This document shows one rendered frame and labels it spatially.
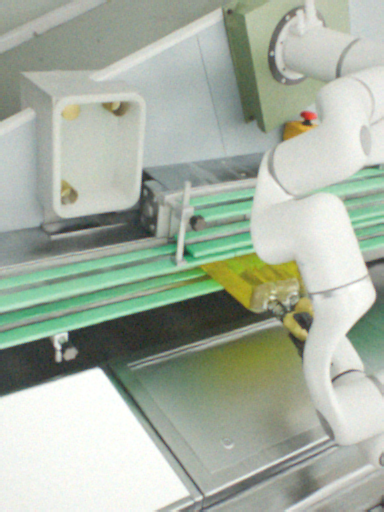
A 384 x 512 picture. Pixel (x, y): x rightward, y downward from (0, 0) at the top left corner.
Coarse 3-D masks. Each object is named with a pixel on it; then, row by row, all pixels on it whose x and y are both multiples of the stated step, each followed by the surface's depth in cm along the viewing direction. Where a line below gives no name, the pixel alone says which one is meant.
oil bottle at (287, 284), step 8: (248, 256) 125; (256, 256) 126; (256, 264) 123; (264, 264) 123; (272, 264) 124; (264, 272) 121; (272, 272) 121; (280, 272) 121; (288, 272) 122; (272, 280) 119; (280, 280) 118; (288, 280) 119; (296, 280) 119; (280, 288) 117; (288, 288) 117; (296, 288) 118; (280, 296) 118; (288, 296) 118
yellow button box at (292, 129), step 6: (300, 120) 144; (288, 126) 141; (294, 126) 140; (300, 126) 140; (306, 126) 140; (312, 126) 141; (288, 132) 142; (294, 132) 140; (300, 132) 139; (288, 138) 142
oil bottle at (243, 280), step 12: (204, 264) 127; (216, 264) 123; (228, 264) 121; (240, 264) 121; (252, 264) 121; (216, 276) 124; (228, 276) 120; (240, 276) 117; (252, 276) 117; (264, 276) 118; (228, 288) 121; (240, 288) 118; (252, 288) 115; (264, 288) 115; (276, 288) 116; (240, 300) 118; (252, 300) 115; (264, 300) 114
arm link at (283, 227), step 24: (264, 168) 91; (264, 192) 89; (264, 216) 85; (288, 216) 81; (312, 216) 79; (336, 216) 79; (264, 240) 85; (288, 240) 82; (312, 240) 79; (336, 240) 79; (312, 264) 80; (336, 264) 79; (360, 264) 80; (312, 288) 81
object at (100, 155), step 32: (96, 96) 104; (128, 96) 107; (64, 128) 111; (96, 128) 114; (128, 128) 114; (64, 160) 114; (96, 160) 118; (128, 160) 117; (96, 192) 119; (128, 192) 119
